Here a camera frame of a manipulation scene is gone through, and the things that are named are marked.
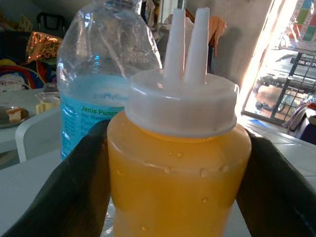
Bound orange squeeze bottle twin nozzles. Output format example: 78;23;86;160
106;7;252;237

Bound colourful fabric bag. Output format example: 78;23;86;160
0;58;55;92

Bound orange hanging cloth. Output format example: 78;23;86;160
208;16;227;57

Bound cup with yellow handle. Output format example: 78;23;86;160
35;91;61;115

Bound purple cloth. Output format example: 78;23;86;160
283;102;316;145

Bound white plastic chair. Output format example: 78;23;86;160
15;107;62;163

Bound orange foil snack bag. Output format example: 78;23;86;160
26;31;64;62

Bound round metal plate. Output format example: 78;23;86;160
0;105;30;128

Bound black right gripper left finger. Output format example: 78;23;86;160
2;119;113;237

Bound black metal gate grille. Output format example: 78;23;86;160
243;46;316;124

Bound dark parked car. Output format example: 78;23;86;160
256;53;316;92

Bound clear water bottle blue label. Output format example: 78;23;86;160
56;0;162;161

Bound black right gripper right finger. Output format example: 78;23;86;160
236;128;316;237

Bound piece of cake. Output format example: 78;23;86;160
6;108;23;123

